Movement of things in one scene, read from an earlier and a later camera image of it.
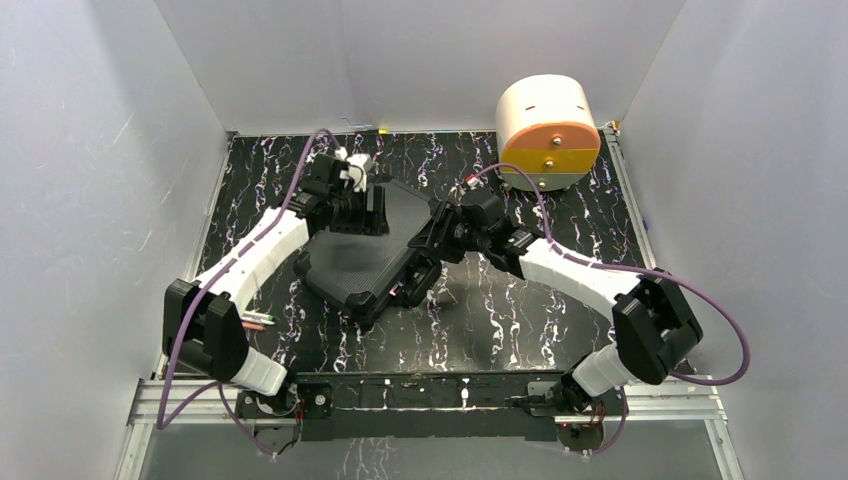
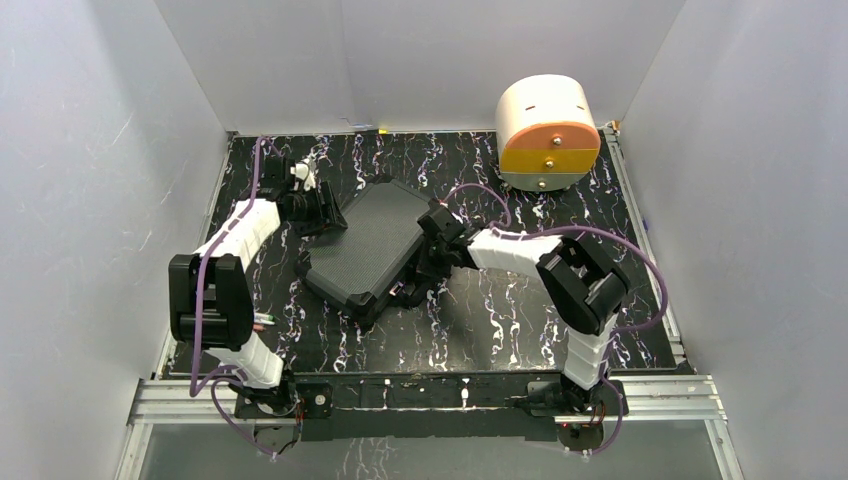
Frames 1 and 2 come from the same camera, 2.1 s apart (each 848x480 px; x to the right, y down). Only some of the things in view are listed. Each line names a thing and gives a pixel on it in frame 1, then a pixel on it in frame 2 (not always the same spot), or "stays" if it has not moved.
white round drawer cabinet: (545, 123) stays
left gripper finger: (376, 218) → (331, 208)
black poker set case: (365, 275) stays
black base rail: (407, 406) stays
